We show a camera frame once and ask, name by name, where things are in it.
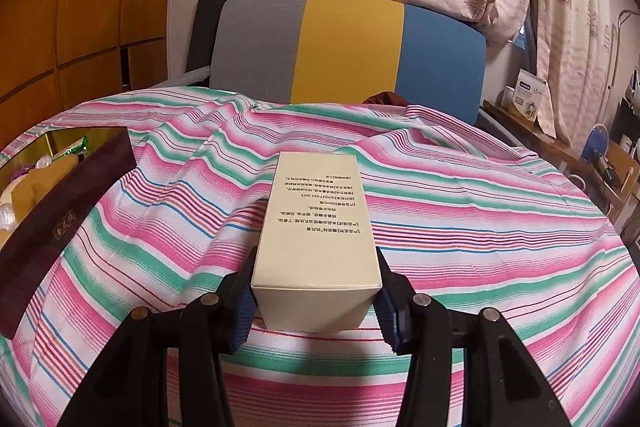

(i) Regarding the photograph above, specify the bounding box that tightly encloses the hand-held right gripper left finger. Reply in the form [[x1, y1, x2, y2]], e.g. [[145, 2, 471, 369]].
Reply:
[[56, 256, 260, 427]]

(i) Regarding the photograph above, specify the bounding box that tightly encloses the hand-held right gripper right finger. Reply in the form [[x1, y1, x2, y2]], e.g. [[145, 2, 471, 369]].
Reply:
[[374, 251, 573, 427]]

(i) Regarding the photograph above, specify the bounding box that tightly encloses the cream cardboard box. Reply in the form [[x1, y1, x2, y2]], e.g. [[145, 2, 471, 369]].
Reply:
[[250, 150, 383, 335]]

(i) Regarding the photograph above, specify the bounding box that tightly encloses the rectangular metal tin box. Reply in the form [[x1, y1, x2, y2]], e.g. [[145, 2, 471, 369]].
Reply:
[[0, 125, 138, 340]]

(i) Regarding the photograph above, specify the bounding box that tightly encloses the striped pink green tablecloth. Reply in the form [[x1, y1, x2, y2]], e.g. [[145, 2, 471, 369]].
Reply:
[[0, 84, 640, 427]]

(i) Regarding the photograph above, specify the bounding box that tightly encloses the maroon cloth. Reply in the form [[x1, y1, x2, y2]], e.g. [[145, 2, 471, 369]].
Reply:
[[364, 91, 410, 108]]

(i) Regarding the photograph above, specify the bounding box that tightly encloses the wooden shelf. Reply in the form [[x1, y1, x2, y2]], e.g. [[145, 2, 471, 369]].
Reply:
[[480, 99, 640, 238]]

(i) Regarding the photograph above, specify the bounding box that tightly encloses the white wrapped bar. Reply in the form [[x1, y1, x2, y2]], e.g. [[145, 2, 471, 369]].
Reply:
[[175, 66, 213, 86]]

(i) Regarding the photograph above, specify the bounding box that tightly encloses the white box with blue label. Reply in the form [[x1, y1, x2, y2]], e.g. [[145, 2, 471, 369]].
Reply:
[[510, 68, 548, 125]]

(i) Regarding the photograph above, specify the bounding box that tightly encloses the grey yellow blue chair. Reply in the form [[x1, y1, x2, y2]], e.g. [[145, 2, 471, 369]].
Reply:
[[209, 0, 487, 128]]

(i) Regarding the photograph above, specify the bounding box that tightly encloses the brown cardboard box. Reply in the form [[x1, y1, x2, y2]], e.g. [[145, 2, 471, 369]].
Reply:
[[602, 139, 640, 202]]

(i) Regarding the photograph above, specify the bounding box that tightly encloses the wooden wardrobe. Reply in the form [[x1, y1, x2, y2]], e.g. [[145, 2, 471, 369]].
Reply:
[[0, 0, 183, 148]]

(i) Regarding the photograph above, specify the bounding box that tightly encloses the white curved pipe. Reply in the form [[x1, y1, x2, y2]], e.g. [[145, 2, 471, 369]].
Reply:
[[605, 9, 640, 92]]

